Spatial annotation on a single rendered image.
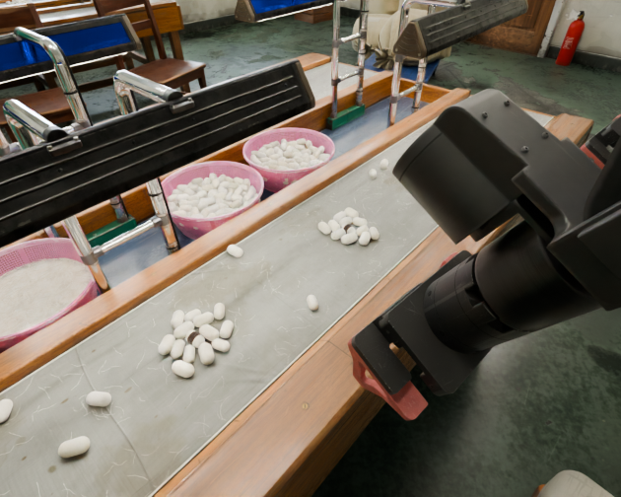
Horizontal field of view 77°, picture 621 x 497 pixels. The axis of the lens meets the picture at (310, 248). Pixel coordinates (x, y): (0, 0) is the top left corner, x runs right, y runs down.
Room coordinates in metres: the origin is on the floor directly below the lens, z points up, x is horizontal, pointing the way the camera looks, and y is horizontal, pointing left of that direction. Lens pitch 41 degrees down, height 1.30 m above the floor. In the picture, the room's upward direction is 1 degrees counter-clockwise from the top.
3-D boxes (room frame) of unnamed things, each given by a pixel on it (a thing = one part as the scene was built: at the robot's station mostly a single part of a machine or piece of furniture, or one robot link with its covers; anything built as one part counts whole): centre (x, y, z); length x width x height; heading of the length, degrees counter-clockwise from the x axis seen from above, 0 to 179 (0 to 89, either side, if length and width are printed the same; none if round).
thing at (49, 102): (2.27, 1.56, 0.45); 0.44 x 0.43 x 0.91; 127
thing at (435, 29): (1.17, -0.43, 1.08); 0.62 x 0.08 x 0.07; 137
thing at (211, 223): (0.85, 0.25, 0.72); 0.27 x 0.27 x 0.10
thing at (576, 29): (4.35, -2.67, 0.25); 0.18 x 0.14 x 0.49; 132
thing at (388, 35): (3.79, -0.89, 0.40); 0.74 x 0.56 x 0.38; 133
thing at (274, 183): (1.05, 0.06, 0.72); 0.27 x 0.27 x 0.10
